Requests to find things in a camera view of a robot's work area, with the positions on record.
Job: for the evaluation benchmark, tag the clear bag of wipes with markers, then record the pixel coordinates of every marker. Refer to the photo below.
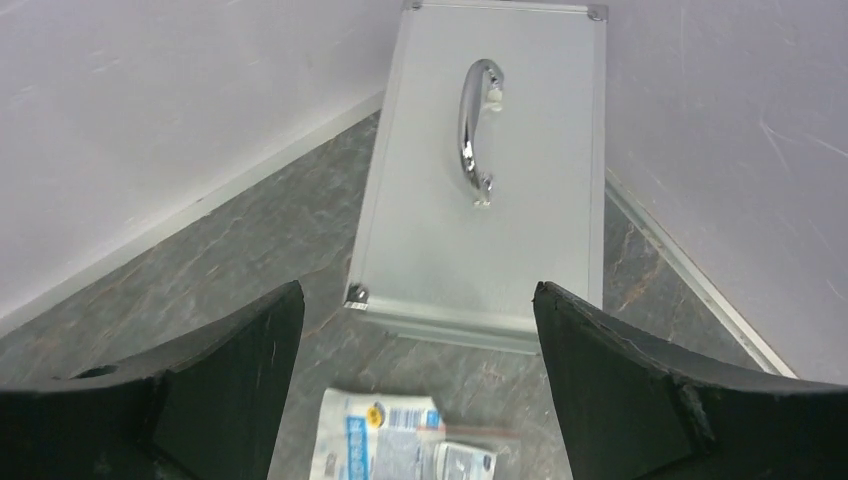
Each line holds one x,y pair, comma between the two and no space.
370,436

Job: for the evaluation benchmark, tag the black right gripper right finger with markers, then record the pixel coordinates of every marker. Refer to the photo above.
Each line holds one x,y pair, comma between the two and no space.
631,405

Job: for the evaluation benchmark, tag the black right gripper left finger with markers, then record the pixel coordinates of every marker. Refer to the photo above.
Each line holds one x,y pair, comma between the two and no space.
204,405

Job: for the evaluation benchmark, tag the silver metal case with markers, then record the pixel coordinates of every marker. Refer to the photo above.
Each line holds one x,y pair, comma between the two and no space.
487,174

